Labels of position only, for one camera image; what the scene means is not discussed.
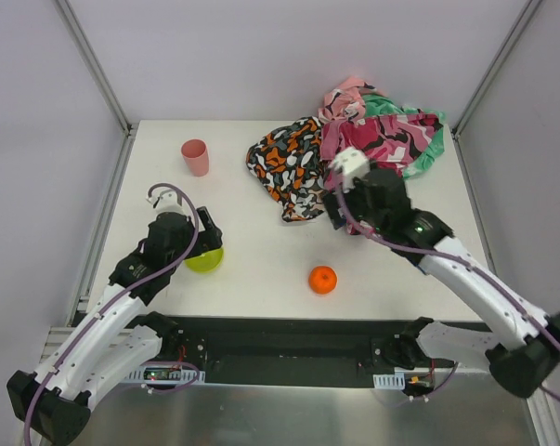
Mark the right white cable duct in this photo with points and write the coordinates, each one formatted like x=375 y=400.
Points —
x=395 y=381

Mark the black orange camouflage cloth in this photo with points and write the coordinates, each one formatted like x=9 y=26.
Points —
x=287 y=163

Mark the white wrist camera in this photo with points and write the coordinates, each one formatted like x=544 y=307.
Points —
x=167 y=201
x=349 y=164

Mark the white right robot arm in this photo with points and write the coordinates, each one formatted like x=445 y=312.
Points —
x=521 y=346

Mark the aluminium frame post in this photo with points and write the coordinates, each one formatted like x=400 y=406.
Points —
x=526 y=15
x=90 y=59

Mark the left aluminium frame post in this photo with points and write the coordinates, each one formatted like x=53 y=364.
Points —
x=90 y=59

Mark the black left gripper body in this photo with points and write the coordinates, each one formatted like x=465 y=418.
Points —
x=207 y=233

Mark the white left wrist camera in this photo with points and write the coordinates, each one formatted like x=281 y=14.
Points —
x=167 y=201

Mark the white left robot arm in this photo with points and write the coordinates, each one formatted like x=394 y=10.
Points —
x=116 y=336

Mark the left white cable duct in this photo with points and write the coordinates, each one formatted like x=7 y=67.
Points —
x=164 y=376

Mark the yellow-green plastic bowl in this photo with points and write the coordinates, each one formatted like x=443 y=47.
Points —
x=207 y=262

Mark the orange mandarin fruit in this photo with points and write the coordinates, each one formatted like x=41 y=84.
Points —
x=322 y=280

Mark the magenta pink camouflage cloth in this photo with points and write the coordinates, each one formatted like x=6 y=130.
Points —
x=380 y=138

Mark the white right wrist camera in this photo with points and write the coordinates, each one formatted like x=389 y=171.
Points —
x=349 y=164

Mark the right aluminium frame post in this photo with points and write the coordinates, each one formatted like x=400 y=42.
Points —
x=526 y=15

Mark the white cable duct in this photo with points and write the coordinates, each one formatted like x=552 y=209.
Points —
x=164 y=376
x=395 y=381

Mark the light pink patterned cloth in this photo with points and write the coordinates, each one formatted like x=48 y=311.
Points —
x=346 y=102

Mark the pink plastic cup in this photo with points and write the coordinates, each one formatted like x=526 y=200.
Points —
x=196 y=157

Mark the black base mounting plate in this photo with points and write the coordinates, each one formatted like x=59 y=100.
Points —
x=282 y=352

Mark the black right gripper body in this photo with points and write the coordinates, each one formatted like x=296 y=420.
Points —
x=337 y=210

